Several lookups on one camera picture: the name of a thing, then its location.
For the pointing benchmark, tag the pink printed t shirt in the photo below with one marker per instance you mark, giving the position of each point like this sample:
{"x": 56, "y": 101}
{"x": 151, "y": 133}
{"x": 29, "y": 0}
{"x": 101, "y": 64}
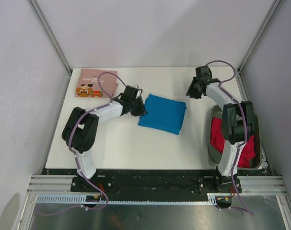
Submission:
{"x": 96, "y": 83}

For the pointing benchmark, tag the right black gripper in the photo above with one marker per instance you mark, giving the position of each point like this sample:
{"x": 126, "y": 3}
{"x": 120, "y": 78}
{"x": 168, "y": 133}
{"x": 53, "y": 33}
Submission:
{"x": 191, "y": 92}

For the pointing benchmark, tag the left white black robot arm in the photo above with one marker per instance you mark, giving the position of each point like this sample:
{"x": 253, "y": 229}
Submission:
{"x": 80, "y": 130}

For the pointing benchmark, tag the red t shirt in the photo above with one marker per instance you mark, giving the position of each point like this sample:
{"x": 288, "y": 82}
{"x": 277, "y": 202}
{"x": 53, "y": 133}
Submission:
{"x": 217, "y": 141}

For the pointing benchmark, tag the grey plastic basket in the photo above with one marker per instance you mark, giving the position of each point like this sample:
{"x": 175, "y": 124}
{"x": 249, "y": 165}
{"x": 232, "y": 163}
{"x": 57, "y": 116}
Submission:
{"x": 215, "y": 156}

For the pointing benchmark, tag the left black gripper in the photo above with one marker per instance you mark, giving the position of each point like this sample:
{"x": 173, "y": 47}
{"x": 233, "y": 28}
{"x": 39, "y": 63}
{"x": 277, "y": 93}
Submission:
{"x": 141, "y": 110}

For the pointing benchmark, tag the aluminium extrusion rail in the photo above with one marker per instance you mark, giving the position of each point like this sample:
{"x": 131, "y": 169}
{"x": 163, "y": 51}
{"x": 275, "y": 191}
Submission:
{"x": 251, "y": 185}

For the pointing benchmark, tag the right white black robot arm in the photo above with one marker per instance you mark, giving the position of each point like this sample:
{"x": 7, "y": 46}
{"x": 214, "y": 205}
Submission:
{"x": 236, "y": 126}

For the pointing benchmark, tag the right aluminium frame post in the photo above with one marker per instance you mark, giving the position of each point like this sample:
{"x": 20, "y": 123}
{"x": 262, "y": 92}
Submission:
{"x": 268, "y": 19}

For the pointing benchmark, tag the aluminium frame post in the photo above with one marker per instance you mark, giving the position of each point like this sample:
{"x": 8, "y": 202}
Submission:
{"x": 268, "y": 19}
{"x": 49, "y": 34}

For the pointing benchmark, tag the blue t shirt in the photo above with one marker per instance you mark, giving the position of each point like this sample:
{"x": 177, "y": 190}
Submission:
{"x": 163, "y": 114}

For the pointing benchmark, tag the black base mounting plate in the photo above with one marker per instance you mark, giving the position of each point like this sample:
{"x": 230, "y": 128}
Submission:
{"x": 147, "y": 185}

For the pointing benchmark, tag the left aluminium frame post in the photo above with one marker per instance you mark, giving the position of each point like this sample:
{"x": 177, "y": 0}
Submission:
{"x": 49, "y": 34}

